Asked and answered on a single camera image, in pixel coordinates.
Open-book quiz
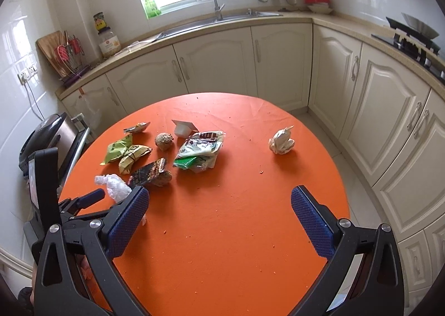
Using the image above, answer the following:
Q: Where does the grey metal wok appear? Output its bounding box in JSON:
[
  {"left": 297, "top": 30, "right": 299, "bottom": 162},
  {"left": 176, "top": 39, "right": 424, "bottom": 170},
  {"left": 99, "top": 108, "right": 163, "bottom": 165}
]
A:
[{"left": 385, "top": 12, "right": 441, "bottom": 41}]

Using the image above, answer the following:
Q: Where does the clear hanging plastic bag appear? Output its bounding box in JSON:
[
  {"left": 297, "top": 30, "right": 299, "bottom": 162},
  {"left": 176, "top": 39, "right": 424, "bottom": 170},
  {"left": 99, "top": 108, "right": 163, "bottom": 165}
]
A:
[{"left": 81, "top": 92, "right": 107, "bottom": 129}]

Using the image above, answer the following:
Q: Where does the green snack wrapper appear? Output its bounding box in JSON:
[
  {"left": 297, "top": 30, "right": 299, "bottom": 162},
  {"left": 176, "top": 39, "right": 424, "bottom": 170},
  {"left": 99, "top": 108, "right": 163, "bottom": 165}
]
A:
[{"left": 100, "top": 134, "right": 135, "bottom": 166}]

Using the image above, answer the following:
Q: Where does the red plastic utensil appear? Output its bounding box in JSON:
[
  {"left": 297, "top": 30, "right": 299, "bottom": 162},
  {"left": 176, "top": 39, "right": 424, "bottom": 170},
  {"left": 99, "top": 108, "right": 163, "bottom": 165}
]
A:
[{"left": 56, "top": 39, "right": 84, "bottom": 63}]

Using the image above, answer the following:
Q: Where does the stainless steel sink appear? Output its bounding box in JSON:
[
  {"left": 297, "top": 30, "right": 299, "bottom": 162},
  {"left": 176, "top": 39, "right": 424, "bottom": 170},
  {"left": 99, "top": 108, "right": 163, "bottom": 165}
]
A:
[{"left": 153, "top": 9, "right": 284, "bottom": 42}]

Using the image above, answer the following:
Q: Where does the orange round tablecloth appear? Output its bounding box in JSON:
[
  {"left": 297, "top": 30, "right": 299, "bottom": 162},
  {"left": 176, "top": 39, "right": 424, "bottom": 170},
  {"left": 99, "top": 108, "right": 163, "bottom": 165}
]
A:
[{"left": 57, "top": 93, "right": 350, "bottom": 316}]

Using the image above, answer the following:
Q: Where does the wire rack with purple tray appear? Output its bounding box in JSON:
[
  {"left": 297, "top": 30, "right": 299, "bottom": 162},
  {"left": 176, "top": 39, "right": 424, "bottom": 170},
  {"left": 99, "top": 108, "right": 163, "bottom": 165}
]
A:
[{"left": 56, "top": 31, "right": 92, "bottom": 89}]

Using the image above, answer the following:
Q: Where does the white paper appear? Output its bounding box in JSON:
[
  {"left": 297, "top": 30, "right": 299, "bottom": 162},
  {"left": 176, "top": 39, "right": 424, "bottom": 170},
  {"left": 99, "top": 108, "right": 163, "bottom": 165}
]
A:
[{"left": 268, "top": 125, "right": 296, "bottom": 155}]

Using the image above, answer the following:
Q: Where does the dark brown snack wrapper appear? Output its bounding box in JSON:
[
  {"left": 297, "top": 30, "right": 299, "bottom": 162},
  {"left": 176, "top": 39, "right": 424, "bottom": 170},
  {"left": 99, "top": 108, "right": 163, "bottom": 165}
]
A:
[{"left": 128, "top": 158, "right": 174, "bottom": 188}]

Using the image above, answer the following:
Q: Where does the brown crumbly ball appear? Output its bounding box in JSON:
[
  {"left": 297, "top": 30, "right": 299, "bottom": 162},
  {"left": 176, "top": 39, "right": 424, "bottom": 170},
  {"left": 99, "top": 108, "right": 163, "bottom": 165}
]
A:
[{"left": 155, "top": 132, "right": 174, "bottom": 152}]

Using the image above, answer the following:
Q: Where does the white power cord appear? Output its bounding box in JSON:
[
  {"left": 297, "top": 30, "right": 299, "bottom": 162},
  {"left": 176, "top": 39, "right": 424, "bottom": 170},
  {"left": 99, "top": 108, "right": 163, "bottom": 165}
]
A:
[{"left": 25, "top": 83, "right": 46, "bottom": 121}]

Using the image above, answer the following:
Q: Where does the white bowl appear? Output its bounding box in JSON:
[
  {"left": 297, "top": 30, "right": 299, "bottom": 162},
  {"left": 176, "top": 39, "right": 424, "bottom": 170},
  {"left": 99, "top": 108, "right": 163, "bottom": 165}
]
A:
[{"left": 308, "top": 4, "right": 334, "bottom": 15}]

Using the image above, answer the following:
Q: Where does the yellow black snack wrapper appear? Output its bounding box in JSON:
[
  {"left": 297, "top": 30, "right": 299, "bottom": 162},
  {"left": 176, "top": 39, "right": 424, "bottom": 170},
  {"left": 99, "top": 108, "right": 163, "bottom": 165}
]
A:
[{"left": 118, "top": 144, "right": 153, "bottom": 175}]

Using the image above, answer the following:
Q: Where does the clear packet with green insert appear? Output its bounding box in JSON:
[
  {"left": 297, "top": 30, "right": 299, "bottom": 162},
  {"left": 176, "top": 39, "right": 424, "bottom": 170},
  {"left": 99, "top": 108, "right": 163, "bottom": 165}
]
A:
[{"left": 173, "top": 130, "right": 226, "bottom": 174}]

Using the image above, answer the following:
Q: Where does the black silver rice cooker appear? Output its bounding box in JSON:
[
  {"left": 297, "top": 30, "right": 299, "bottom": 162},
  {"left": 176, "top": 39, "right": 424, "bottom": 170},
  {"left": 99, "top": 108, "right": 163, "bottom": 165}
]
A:
[{"left": 18, "top": 112, "right": 80, "bottom": 179}]

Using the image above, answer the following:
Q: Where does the black gas stove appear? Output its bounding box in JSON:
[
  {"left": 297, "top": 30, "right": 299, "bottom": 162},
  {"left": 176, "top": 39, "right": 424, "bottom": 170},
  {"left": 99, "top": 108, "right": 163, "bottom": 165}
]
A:
[{"left": 370, "top": 33, "right": 445, "bottom": 85}]

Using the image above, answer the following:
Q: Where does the glass jar with beige contents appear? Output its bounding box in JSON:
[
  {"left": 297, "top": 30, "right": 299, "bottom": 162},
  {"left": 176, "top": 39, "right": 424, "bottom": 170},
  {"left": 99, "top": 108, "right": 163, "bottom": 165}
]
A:
[{"left": 97, "top": 27, "right": 122, "bottom": 58}]

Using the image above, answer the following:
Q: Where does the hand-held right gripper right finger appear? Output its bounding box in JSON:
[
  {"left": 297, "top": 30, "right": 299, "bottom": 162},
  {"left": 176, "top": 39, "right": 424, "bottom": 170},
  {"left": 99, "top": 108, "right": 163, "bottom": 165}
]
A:
[{"left": 291, "top": 185, "right": 406, "bottom": 316}]

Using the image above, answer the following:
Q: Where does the beige kitchen countertop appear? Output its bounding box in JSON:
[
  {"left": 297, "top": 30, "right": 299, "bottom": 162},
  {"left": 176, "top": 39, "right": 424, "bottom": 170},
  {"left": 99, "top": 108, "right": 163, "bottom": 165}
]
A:
[{"left": 56, "top": 12, "right": 445, "bottom": 94}]

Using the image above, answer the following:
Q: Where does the wooden cutting board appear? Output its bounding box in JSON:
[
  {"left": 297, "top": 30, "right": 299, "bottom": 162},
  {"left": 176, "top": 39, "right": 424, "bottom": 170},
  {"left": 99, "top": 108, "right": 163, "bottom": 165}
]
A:
[{"left": 36, "top": 31, "right": 70, "bottom": 78}]

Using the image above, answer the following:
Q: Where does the green plastic bottle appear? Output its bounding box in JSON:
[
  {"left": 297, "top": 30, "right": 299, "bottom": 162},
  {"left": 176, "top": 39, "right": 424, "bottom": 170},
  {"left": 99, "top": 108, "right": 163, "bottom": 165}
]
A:
[{"left": 144, "top": 0, "right": 162, "bottom": 19}]

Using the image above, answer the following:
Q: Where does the small silver foil wrapper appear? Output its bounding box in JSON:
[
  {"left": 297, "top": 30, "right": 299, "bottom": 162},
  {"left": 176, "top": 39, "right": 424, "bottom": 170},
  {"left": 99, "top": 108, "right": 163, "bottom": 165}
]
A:
[{"left": 124, "top": 122, "right": 151, "bottom": 134}]

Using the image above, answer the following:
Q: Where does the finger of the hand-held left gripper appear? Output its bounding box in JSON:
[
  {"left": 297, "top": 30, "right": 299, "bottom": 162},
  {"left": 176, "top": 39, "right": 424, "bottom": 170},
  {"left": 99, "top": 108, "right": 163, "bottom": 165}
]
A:
[
  {"left": 66, "top": 208, "right": 117, "bottom": 225},
  {"left": 58, "top": 188, "right": 105, "bottom": 215}
]

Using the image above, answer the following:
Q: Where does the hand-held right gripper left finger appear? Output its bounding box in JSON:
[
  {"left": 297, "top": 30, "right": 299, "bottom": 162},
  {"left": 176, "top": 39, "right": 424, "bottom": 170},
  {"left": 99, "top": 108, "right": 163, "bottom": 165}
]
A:
[{"left": 34, "top": 186, "right": 151, "bottom": 316}]

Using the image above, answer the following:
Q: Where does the white plastic bag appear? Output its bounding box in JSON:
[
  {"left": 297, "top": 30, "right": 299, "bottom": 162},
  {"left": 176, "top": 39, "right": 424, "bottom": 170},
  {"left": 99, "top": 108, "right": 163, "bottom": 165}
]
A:
[{"left": 94, "top": 174, "right": 147, "bottom": 227}]

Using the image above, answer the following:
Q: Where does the white wall outlet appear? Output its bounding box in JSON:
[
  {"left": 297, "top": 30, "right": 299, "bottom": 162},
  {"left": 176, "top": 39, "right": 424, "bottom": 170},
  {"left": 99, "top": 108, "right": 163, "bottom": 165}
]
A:
[{"left": 17, "top": 63, "right": 39, "bottom": 85}]

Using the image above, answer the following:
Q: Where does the white plastic cup with lid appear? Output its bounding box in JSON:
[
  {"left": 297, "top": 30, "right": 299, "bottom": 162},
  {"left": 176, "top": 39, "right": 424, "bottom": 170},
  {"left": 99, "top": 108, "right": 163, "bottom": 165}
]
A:
[{"left": 172, "top": 119, "right": 200, "bottom": 139}]

